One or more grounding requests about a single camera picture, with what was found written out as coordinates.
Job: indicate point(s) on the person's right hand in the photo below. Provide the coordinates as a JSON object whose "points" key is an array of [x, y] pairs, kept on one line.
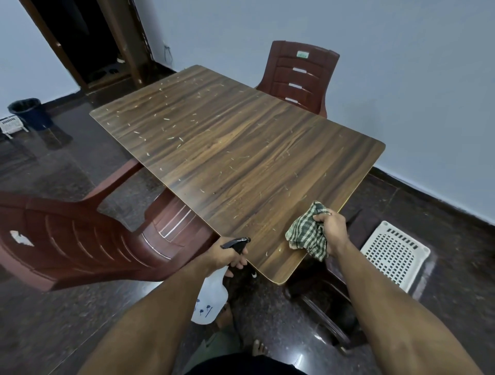
{"points": [[335, 231]]}

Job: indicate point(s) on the person's left hand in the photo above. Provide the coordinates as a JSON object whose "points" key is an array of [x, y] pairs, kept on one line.
{"points": [[218, 257]]}

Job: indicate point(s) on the person's right thumb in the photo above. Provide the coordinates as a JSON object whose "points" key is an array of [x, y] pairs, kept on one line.
{"points": [[322, 217]]}

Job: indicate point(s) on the person's left fingers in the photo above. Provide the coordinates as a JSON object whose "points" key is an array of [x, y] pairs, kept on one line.
{"points": [[238, 263]]}

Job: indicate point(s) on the green checked cloth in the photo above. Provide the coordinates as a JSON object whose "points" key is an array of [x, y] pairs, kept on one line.
{"points": [[305, 231]]}

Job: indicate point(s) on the white spray bottle black trigger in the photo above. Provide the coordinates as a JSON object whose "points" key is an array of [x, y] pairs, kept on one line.
{"points": [[212, 295]]}

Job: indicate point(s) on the person's right forearm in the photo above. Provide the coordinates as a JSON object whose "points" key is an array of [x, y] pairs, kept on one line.
{"points": [[394, 309]]}

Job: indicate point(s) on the person's left forearm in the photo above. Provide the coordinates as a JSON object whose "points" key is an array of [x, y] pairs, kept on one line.
{"points": [[154, 316]]}

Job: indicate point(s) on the dark brown plastic chair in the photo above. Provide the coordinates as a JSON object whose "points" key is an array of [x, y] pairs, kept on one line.
{"points": [[328, 293]]}

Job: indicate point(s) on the white perforated plastic basket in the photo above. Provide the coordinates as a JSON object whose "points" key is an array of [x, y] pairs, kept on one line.
{"points": [[394, 255]]}

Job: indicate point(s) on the person's grey-green garment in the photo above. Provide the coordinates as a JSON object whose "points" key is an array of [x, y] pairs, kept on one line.
{"points": [[214, 344]]}

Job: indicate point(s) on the person's bare foot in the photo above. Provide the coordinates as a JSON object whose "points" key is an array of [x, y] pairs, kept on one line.
{"points": [[260, 348]]}

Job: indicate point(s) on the person's black shirt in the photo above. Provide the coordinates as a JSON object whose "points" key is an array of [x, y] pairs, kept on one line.
{"points": [[251, 366]]}

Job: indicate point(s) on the red-brown plastic chair green sticker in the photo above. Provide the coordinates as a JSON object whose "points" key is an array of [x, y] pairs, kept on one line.
{"points": [[297, 73]]}

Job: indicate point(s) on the red-brown plastic chair white mark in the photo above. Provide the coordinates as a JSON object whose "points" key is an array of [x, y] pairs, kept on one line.
{"points": [[77, 249]]}

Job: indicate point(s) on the scattered pale debris bits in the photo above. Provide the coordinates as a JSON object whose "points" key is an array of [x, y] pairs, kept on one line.
{"points": [[166, 119]]}

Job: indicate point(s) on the dark blue trash bin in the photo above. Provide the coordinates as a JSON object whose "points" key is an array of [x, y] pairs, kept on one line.
{"points": [[31, 114]]}

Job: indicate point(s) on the small white plastic rack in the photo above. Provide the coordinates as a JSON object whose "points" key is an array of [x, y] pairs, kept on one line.
{"points": [[11, 125]]}

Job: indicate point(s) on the brown wooden door frame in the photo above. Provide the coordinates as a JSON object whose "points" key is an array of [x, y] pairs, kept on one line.
{"points": [[131, 38]]}

